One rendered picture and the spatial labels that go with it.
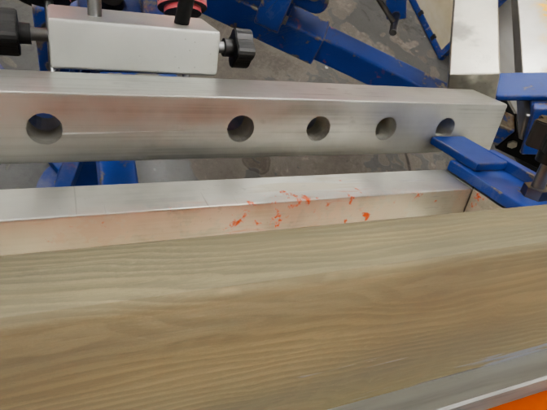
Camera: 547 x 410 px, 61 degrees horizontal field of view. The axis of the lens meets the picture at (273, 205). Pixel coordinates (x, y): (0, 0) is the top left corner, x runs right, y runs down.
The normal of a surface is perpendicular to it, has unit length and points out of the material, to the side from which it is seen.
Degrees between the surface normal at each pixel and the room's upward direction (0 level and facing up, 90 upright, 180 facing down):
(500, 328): 57
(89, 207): 32
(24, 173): 0
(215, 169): 0
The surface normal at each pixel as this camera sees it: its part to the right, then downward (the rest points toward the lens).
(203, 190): 0.14, -0.86
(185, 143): 0.37, 0.50
